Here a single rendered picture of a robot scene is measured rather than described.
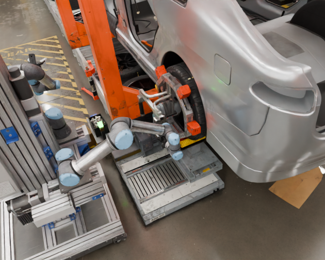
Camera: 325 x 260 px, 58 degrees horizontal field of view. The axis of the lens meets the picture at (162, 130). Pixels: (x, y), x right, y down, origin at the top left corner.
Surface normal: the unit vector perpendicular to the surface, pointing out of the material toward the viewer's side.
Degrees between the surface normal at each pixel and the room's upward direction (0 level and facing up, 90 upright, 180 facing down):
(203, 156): 0
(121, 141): 87
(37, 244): 0
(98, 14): 90
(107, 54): 90
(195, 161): 0
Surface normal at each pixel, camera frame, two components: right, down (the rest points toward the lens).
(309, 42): 0.00, -0.59
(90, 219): -0.09, -0.73
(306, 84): 0.03, 0.40
